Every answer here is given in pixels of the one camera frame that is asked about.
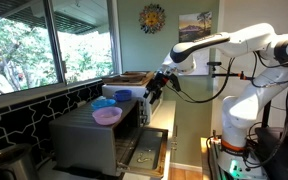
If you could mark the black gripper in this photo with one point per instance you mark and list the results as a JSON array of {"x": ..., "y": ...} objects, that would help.
[{"x": 156, "y": 84}]

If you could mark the purple plastic bowl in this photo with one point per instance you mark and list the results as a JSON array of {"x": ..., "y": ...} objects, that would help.
[{"x": 107, "y": 115}]

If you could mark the oven wire rack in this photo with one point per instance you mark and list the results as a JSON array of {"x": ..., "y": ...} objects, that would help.
[{"x": 126, "y": 140}]

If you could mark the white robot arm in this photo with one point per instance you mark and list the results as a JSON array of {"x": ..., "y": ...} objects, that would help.
[{"x": 238, "y": 113}]

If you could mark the white microwave oven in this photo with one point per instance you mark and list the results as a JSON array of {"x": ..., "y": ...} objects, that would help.
[{"x": 147, "y": 110}]

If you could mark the dark blue plastic bowl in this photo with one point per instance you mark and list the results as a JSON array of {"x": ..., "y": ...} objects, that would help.
[{"x": 122, "y": 95}]

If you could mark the light blue plastic bowl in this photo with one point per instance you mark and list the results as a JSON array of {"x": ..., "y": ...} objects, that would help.
[{"x": 98, "y": 104}]

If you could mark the toaster oven glass door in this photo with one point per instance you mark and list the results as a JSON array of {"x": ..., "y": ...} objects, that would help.
[{"x": 146, "y": 156}]

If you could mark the grey toaster oven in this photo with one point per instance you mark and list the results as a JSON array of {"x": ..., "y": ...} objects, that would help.
[{"x": 83, "y": 146}]

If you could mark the wooden tray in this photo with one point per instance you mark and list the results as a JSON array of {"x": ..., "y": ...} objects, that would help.
[{"x": 135, "y": 78}]

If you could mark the black equipment case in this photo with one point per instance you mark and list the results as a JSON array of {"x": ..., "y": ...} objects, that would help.
[{"x": 277, "y": 167}]

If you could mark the dark metal pot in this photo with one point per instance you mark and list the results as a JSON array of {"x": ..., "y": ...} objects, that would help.
[{"x": 16, "y": 163}]

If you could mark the colourful sun wall ornament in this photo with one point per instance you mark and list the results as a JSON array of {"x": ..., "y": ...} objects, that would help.
[{"x": 152, "y": 18}]

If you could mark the wall calendar with landscape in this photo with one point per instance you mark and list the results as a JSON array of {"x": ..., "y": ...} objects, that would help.
[{"x": 193, "y": 27}]

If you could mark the window frame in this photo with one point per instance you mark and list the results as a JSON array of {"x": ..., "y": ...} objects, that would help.
[{"x": 49, "y": 45}]

